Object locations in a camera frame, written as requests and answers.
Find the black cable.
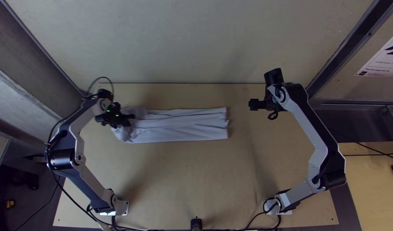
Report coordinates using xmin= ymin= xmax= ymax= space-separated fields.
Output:
xmin=86 ymin=76 xmax=115 ymax=98
xmin=44 ymin=144 xmax=126 ymax=231
xmin=243 ymin=196 xmax=282 ymax=231
xmin=343 ymin=142 xmax=393 ymax=161

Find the white printed poster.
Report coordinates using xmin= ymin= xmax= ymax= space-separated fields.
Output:
xmin=354 ymin=28 xmax=393 ymax=79

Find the white t-shirt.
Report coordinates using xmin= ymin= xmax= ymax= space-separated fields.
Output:
xmin=111 ymin=107 xmax=230 ymax=144

